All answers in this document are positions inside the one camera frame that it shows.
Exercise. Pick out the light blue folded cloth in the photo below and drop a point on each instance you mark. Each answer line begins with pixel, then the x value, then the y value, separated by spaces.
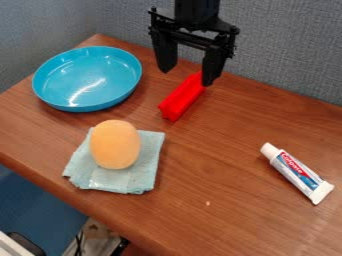
pixel 132 180

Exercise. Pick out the white toothpaste tube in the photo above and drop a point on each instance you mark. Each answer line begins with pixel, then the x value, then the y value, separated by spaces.
pixel 303 178

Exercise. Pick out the beige object under table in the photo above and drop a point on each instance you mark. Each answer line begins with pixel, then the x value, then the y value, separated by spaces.
pixel 98 241

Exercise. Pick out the red rectangular block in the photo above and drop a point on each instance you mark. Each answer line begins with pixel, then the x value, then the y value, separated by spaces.
pixel 181 97

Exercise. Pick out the blue plastic plate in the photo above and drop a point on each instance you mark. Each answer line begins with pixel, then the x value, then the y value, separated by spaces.
pixel 86 79

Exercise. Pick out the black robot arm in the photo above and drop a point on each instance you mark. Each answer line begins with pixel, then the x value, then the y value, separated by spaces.
pixel 192 25

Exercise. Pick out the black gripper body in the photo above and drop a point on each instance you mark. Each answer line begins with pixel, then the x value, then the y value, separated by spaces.
pixel 195 26

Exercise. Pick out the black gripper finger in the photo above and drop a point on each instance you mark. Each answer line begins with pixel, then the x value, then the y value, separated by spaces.
pixel 212 64
pixel 165 51

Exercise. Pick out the orange egg-shaped object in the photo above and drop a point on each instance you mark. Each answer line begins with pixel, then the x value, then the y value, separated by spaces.
pixel 114 144

